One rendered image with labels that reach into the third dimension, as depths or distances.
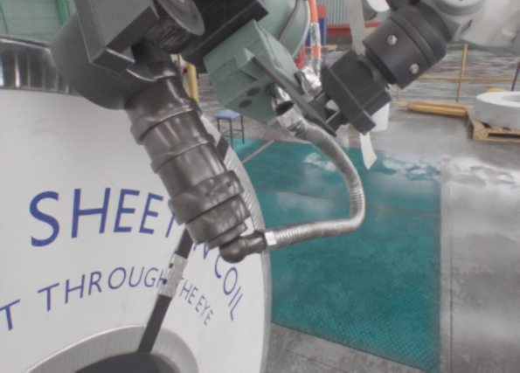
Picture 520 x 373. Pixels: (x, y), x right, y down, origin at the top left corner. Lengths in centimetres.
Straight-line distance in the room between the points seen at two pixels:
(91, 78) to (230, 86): 12
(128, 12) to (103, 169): 24
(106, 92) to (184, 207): 10
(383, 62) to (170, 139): 31
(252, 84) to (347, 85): 21
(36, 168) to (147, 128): 14
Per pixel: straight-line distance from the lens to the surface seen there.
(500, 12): 59
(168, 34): 26
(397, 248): 249
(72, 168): 40
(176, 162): 27
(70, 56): 29
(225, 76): 35
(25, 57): 38
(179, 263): 56
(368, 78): 51
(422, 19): 50
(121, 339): 53
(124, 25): 23
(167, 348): 62
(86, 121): 41
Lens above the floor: 135
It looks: 21 degrees down
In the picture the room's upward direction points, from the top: 3 degrees counter-clockwise
